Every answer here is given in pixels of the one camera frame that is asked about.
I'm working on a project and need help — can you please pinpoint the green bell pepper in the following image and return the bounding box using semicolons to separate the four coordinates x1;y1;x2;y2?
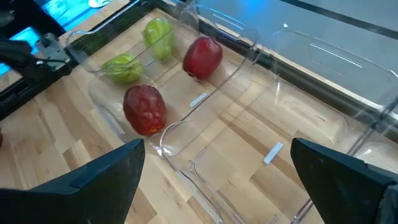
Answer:
142;17;174;62
99;52;144;85

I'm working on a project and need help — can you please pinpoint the black desk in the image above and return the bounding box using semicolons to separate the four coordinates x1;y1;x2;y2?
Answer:
0;0;67;40

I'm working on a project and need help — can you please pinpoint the white tape label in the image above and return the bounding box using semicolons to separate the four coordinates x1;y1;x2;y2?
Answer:
263;142;284;165
189;92;208;108

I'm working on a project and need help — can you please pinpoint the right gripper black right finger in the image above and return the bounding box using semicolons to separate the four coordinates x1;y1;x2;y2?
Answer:
290;138;398;224

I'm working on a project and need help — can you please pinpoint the silver table clamp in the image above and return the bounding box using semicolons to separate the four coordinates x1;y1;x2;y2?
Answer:
36;32;72;63

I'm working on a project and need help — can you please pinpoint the red bell pepper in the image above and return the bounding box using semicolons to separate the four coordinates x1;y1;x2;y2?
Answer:
123;84;167;137
182;35;224;81

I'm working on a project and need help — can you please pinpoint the white shoe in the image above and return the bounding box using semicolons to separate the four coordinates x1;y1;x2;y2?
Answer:
88;0;113;9

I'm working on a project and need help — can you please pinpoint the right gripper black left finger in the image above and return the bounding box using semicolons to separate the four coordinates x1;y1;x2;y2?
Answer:
0;139;146;224

